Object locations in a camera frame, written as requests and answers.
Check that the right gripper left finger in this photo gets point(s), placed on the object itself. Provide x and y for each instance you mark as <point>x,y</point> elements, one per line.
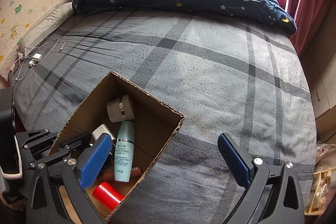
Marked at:
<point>45,203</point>

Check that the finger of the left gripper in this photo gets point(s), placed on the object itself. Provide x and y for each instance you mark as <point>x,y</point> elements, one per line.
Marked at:
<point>71,149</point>
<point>34,135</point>

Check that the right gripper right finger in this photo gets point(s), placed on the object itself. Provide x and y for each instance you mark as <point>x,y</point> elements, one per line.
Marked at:
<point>284,203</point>

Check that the white usb charger plug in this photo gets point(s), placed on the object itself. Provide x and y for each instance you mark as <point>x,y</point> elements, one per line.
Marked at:
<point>102,129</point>

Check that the brown cylindrical tube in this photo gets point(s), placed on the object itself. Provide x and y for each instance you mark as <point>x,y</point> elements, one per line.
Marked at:
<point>121,177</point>

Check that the mint green lotion bottle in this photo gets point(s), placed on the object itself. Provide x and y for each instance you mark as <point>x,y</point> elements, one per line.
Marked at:
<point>124,151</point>

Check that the red cylindrical container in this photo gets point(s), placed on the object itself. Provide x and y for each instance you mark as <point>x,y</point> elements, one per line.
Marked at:
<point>107,195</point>

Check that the white cream jar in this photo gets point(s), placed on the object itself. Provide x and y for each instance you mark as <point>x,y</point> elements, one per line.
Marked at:
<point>120,109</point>

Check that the cardboard box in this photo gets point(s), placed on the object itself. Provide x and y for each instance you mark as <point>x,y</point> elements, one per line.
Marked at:
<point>155,124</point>

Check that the white plastic bag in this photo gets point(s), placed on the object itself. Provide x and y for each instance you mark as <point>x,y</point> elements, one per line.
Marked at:
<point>325,156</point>

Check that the grey plaid bed sheet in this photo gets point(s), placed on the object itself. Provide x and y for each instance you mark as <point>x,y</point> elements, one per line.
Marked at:
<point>225,75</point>

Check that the beige pillow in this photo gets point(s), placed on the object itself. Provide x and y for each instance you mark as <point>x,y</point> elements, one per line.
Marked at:
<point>42,28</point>

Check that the beige wardrobe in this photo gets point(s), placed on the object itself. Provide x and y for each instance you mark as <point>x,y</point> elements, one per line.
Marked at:
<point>318,63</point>

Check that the white charger with cable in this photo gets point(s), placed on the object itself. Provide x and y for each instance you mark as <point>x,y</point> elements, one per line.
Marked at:
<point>26,63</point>

